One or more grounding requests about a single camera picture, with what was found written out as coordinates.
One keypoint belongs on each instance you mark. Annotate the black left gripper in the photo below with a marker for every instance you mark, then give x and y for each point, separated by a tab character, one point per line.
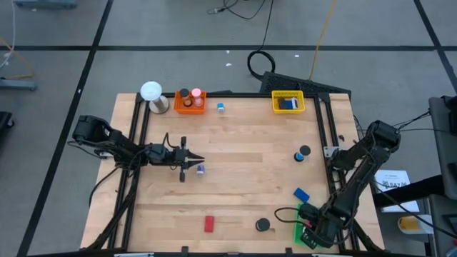
160	155

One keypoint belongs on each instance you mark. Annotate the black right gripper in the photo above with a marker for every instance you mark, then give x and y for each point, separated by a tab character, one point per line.
326	232

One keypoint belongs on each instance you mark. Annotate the purple white charger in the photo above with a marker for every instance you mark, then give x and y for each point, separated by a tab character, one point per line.
200	170

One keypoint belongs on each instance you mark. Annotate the green plastic basket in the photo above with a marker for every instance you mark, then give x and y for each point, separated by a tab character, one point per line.
297	228

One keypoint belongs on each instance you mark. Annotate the black hourglass orange sand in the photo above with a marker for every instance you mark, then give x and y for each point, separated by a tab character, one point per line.
184	93

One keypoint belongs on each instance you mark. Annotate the black plastic box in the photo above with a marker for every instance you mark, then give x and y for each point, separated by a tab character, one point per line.
283	104

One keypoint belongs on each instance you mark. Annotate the white printed box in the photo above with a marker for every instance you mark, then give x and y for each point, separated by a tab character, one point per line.
295	103

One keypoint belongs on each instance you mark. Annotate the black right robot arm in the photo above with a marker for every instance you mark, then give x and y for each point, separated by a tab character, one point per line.
383	133

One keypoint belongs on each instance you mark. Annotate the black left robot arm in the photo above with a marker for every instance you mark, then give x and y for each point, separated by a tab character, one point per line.
114	142

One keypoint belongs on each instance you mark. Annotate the white bar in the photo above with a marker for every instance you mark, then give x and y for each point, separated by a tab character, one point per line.
134	255
326	255

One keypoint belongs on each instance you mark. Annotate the blue plastic box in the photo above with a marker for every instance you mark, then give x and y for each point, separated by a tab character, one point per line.
301	195

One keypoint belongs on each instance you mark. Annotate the orange plastic basket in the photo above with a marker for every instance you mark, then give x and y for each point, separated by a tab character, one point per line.
178	109

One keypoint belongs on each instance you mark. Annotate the light blue white charger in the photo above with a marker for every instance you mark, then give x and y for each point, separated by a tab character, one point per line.
220	106

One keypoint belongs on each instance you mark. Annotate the black hourglass white sand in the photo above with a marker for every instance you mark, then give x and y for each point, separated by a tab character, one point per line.
262	224

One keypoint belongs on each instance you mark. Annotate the red plastic box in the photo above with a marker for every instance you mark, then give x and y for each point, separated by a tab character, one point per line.
209	224

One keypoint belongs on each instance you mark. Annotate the yellow white container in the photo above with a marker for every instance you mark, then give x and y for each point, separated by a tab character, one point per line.
410	225

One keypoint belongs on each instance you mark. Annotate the black hourglass blue sand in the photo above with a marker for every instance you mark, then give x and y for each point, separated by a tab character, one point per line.
304	150

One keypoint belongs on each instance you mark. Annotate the white booklet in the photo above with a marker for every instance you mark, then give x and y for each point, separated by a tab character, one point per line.
392	178

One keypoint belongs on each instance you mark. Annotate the black beam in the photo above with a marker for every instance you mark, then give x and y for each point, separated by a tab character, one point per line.
410	192

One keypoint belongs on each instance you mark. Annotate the yellow plastic basket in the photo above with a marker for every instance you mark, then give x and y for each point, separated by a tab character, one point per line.
285	93

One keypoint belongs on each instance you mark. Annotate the black perforated case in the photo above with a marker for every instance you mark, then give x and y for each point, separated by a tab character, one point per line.
307	85

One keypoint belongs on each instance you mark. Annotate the grey cabinet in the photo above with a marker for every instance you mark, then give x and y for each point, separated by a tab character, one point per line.
444	160

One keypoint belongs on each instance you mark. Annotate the grey table foot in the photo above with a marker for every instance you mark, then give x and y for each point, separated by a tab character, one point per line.
18	85

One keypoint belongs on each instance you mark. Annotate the black caster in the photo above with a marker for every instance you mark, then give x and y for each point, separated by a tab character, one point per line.
5	121

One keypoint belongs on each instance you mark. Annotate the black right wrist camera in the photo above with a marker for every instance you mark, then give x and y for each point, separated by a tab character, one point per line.
307	211

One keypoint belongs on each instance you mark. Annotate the black aluminium table frame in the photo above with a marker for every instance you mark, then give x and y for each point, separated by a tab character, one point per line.
232	95

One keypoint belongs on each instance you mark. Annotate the small metal bracket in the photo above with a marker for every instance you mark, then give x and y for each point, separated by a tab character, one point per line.
328	151

